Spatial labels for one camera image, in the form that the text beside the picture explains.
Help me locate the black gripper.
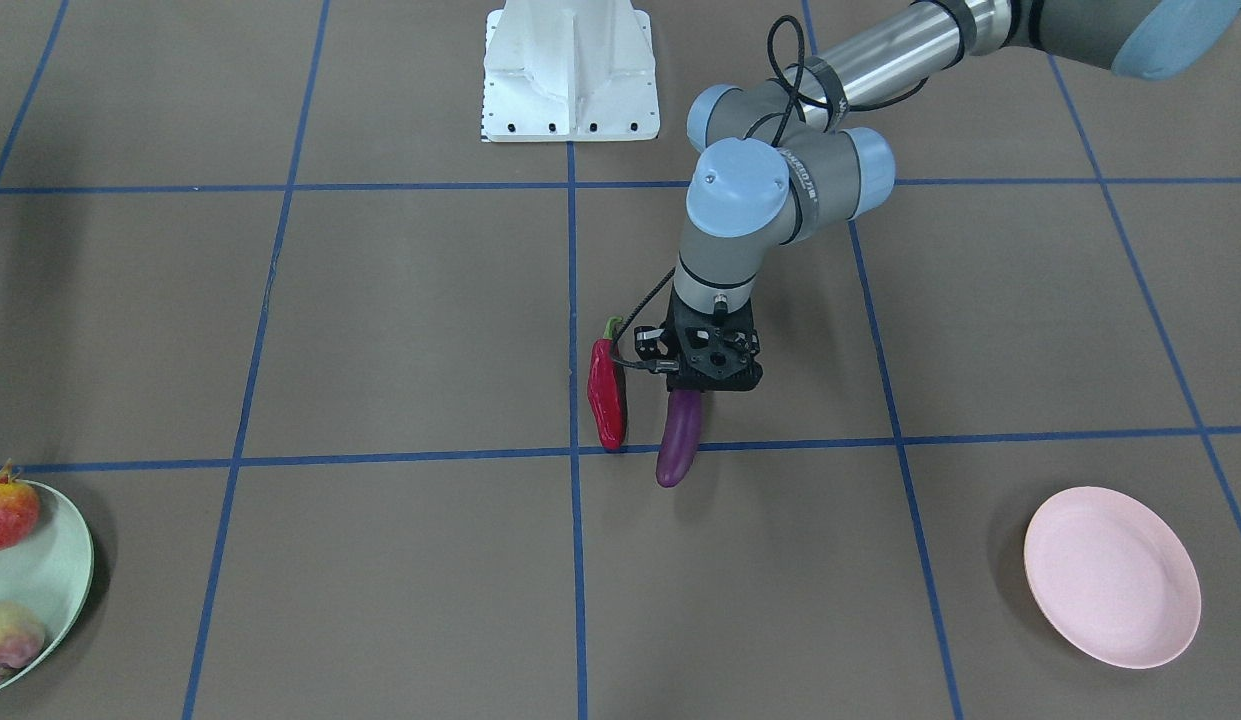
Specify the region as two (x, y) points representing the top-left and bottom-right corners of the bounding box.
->
(665, 307), (763, 392)

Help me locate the green plate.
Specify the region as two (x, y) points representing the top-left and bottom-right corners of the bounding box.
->
(0, 480), (96, 691)

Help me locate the red pomegranate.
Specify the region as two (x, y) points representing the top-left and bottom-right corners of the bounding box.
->
(0, 461), (41, 551)

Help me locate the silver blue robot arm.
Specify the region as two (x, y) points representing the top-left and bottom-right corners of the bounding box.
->
(635, 1), (1241, 392)

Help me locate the peach fruit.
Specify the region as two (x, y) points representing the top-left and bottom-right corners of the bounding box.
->
(0, 600), (47, 683)

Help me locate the pink plate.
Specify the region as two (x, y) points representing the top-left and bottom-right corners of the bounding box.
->
(1023, 487), (1203, 670)

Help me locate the purple eggplant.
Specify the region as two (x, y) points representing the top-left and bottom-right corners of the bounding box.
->
(655, 389), (702, 488)

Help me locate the red chili pepper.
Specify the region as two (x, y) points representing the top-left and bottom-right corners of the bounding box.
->
(585, 317), (625, 452)

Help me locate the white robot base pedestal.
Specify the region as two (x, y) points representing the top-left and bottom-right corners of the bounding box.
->
(480, 1), (661, 143)

